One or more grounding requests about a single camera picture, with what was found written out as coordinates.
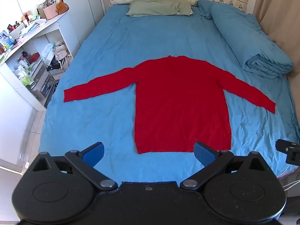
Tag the green packet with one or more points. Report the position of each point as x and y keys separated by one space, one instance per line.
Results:
x=25 y=80

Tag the brown plush toy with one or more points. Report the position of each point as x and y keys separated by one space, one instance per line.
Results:
x=62 y=7

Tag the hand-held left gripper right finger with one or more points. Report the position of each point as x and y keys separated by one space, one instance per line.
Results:
x=204 y=154

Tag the beige fabric bag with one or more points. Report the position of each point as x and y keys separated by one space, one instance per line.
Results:
x=62 y=51

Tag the printed picture card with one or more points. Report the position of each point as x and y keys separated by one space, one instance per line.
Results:
x=5 y=37

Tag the rolled blue duvet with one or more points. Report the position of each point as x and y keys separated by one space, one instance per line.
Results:
x=243 y=37

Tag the beige curtain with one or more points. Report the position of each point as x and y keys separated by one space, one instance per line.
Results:
x=279 y=16

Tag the white wardrobe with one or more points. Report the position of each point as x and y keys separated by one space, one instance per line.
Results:
x=79 y=9

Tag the white plastic bag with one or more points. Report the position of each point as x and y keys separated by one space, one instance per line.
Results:
x=48 y=51

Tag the red knit sweater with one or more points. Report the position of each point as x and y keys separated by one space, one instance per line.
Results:
x=180 y=103

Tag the green pillow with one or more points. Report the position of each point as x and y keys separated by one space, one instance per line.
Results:
x=159 y=6

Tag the red box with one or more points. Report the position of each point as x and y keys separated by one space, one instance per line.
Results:
x=34 y=56

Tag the white shelf unit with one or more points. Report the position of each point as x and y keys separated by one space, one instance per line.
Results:
x=50 y=28

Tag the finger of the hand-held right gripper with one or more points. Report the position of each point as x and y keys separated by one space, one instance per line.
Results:
x=289 y=151

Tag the blue bed sheet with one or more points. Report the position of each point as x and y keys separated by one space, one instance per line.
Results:
x=112 y=51

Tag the pink pen holder box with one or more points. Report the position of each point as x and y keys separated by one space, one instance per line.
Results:
x=51 y=11

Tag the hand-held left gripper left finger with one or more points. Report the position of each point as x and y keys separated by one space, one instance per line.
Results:
x=93 y=153

